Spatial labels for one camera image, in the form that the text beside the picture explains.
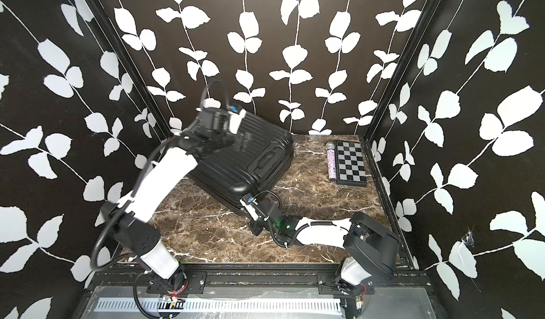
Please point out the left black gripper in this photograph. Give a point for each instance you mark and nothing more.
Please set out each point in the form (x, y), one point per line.
(245, 143)

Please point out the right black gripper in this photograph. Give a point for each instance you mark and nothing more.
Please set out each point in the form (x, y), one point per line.
(254, 227)

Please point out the black ribbed hard-shell suitcase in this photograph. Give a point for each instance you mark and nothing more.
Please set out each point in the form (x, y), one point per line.
(229, 175)

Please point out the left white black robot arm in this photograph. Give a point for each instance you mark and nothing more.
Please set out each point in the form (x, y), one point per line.
(128, 219)

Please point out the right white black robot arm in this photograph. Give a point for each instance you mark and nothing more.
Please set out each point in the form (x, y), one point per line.
(372, 248)

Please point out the purple glitter microphone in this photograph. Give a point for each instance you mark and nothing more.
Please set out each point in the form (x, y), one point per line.
(331, 160)

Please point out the black white checkered board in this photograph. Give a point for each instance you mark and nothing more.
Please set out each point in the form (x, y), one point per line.
(350, 164)

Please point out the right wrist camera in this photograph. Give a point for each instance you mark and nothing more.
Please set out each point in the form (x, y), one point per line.
(248, 202)

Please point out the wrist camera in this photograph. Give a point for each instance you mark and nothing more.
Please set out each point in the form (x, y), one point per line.
(236, 115)
(248, 202)

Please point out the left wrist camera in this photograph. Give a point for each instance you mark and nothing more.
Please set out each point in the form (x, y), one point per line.
(236, 115)

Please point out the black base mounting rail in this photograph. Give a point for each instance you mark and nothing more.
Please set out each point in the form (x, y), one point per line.
(323, 277)

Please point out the white slotted cable duct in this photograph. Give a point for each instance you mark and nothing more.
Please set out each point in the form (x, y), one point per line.
(197, 305)

